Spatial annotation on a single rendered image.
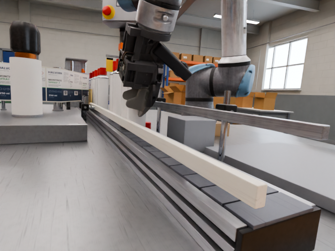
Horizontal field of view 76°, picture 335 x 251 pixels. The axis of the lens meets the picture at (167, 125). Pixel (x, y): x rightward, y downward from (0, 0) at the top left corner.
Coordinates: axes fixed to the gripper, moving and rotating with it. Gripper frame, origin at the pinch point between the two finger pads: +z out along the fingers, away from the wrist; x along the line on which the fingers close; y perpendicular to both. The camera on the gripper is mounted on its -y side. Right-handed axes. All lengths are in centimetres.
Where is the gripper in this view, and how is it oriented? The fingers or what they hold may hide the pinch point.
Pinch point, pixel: (143, 111)
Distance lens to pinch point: 54.4
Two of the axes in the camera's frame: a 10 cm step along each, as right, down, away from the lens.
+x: 3.5, 6.3, -6.9
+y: -8.9, 0.1, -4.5
